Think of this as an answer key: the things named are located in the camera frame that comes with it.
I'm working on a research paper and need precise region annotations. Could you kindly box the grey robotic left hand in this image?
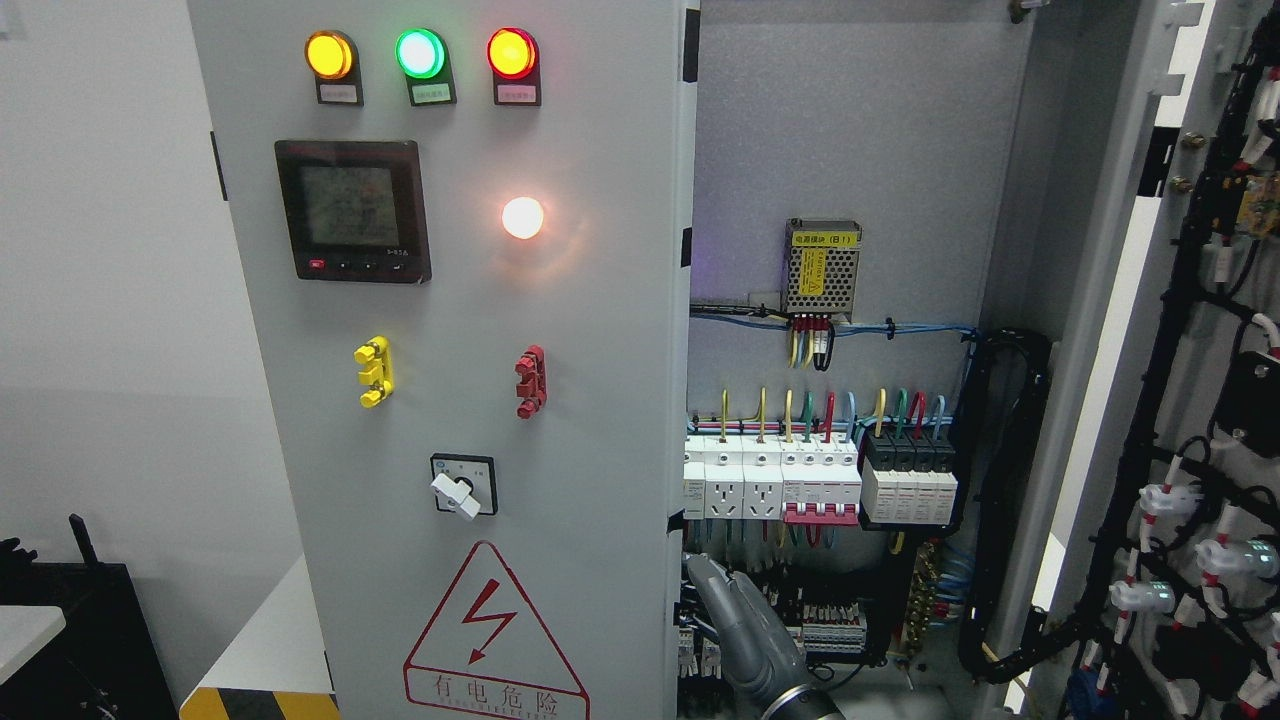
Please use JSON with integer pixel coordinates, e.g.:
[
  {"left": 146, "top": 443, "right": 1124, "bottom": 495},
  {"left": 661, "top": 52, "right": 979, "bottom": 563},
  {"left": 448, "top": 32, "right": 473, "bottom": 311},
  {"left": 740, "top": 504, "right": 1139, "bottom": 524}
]
[{"left": 684, "top": 553, "right": 810, "bottom": 717}]

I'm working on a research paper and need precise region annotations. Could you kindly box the grey cabinet door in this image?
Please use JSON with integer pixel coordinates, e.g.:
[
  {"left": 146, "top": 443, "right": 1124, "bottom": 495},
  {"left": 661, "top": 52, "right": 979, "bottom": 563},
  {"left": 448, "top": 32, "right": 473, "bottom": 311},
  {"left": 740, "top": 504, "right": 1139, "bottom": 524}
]
[
  {"left": 189, "top": 1, "right": 699, "bottom": 719},
  {"left": 963, "top": 1, "right": 1277, "bottom": 719}
]

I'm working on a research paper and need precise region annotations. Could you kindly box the white breaker and socket row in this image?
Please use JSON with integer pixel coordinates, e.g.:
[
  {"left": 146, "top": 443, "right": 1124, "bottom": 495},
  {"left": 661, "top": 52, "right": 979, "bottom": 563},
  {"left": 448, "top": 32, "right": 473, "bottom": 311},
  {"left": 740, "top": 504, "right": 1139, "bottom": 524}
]
[{"left": 684, "top": 436, "right": 861, "bottom": 527}]

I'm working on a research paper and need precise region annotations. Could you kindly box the black white surge protector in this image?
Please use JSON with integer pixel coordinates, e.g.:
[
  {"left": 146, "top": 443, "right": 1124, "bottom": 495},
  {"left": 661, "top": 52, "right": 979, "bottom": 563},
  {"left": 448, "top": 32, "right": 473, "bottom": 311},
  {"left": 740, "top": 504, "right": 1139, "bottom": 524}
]
[{"left": 861, "top": 430, "right": 960, "bottom": 527}]

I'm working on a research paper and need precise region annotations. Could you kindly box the red high voltage warning sticker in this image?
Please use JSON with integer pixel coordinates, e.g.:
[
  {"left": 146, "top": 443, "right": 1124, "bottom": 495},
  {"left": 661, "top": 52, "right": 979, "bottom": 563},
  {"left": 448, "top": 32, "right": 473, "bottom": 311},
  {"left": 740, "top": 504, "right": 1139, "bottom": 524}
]
[{"left": 403, "top": 541, "right": 591, "bottom": 719}]

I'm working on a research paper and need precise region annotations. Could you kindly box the metal mesh power supply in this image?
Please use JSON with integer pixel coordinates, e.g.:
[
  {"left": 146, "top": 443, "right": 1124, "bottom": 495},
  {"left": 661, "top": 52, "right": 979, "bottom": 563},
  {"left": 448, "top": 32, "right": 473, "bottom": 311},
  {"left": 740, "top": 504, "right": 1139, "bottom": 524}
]
[{"left": 783, "top": 218, "right": 863, "bottom": 316}]

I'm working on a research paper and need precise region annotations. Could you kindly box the black digital power meter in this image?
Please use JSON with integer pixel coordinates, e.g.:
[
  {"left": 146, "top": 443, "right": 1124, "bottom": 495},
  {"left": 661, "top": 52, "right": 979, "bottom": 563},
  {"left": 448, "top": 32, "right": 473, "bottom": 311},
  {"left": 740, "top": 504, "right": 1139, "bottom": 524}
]
[{"left": 274, "top": 140, "right": 433, "bottom": 284}]

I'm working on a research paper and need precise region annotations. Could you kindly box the red indicator lamp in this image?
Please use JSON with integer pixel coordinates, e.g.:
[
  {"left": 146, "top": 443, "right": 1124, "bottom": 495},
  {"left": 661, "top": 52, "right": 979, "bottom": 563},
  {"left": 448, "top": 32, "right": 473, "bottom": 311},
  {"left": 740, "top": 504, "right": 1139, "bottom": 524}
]
[{"left": 486, "top": 27, "right": 541, "bottom": 108}]

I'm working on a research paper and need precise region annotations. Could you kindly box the black box at left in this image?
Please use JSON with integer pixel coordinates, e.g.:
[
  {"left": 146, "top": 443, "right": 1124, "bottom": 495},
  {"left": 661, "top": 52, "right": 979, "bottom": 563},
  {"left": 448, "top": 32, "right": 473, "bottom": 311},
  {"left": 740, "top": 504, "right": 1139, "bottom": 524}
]
[{"left": 1, "top": 514, "right": 178, "bottom": 719}]

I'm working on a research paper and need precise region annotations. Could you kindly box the green indicator lamp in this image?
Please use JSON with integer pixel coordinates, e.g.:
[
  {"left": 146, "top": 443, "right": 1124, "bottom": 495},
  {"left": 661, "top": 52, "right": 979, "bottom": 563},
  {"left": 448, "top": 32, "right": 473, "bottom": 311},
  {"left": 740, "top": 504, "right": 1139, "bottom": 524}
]
[{"left": 396, "top": 27, "right": 457, "bottom": 106}]

